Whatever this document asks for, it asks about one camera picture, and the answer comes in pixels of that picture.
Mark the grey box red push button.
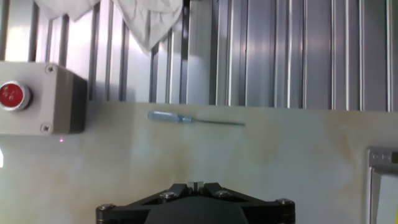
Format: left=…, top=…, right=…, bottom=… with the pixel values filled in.
left=0, top=61, right=88, bottom=136

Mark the crumpled white tissue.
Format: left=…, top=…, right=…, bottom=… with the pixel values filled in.
left=33, top=0, right=183, bottom=57

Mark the blue handled screwdriver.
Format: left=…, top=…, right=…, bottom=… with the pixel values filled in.
left=147, top=111, right=246, bottom=127

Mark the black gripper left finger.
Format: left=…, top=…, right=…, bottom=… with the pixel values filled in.
left=95, top=182, right=196, bottom=224

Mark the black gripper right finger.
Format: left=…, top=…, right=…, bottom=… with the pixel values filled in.
left=198, top=182, right=295, bottom=224

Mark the silver digital scale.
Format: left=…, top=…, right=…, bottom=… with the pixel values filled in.
left=366, top=146, right=398, bottom=224

